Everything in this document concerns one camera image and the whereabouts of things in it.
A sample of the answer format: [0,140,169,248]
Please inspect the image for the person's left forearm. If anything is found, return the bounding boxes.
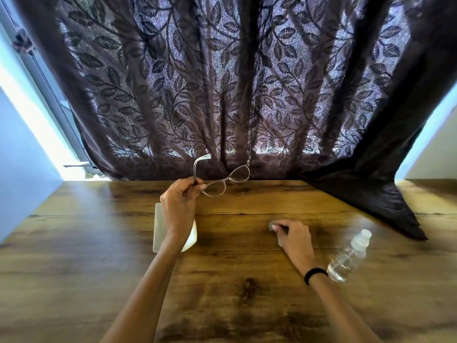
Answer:
[101,235,188,343]

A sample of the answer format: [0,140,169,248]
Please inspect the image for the small grey cleaning cloth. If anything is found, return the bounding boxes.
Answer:
[268,222,289,248]

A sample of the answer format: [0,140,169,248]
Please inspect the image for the person's left hand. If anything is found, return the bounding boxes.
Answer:
[160,177,208,240]

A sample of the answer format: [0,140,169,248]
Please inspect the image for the clear frame eyeglasses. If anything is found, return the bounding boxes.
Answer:
[193,141,253,197]

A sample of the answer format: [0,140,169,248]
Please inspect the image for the person's right hand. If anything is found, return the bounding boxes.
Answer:
[271,219,315,273]

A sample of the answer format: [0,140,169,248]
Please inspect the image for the window frame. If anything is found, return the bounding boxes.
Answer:
[0,0,104,175]

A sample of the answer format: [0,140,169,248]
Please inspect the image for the person's right forearm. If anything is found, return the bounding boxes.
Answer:
[304,271,382,343]

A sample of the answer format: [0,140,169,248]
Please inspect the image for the black wristband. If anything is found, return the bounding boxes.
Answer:
[304,268,328,286]

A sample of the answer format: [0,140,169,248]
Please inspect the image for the white eyeglasses case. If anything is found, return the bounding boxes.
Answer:
[153,203,198,253]

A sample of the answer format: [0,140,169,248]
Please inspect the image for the dark leaf pattern curtain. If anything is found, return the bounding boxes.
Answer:
[11,0,457,241]

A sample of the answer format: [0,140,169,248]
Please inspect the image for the clear spray bottle white cap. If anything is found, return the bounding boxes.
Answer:
[327,229,373,283]

